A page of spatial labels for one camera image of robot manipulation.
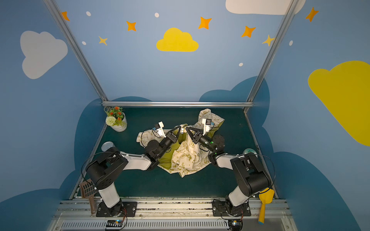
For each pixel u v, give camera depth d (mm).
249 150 883
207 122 743
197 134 745
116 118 960
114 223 729
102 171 482
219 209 742
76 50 840
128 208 759
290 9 703
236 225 733
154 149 650
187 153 867
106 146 923
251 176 466
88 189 801
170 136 731
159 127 754
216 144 662
